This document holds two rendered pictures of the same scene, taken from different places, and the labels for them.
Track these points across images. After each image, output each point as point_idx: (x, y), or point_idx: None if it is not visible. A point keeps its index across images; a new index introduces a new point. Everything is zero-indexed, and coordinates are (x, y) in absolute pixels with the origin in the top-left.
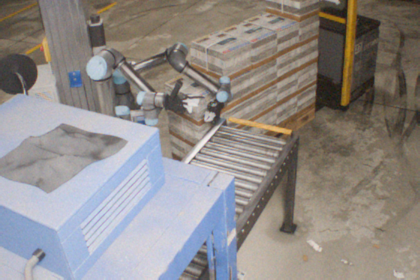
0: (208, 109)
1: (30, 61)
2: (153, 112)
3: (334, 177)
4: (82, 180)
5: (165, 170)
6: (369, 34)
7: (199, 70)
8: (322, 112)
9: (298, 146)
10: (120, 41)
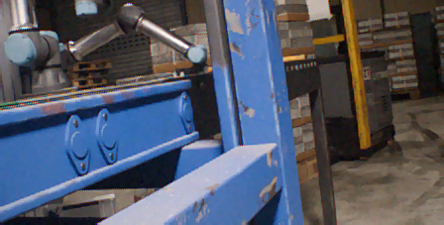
0: (178, 74)
1: None
2: None
3: (381, 198)
4: None
5: None
6: (376, 61)
7: (164, 70)
8: (339, 165)
9: (319, 75)
10: None
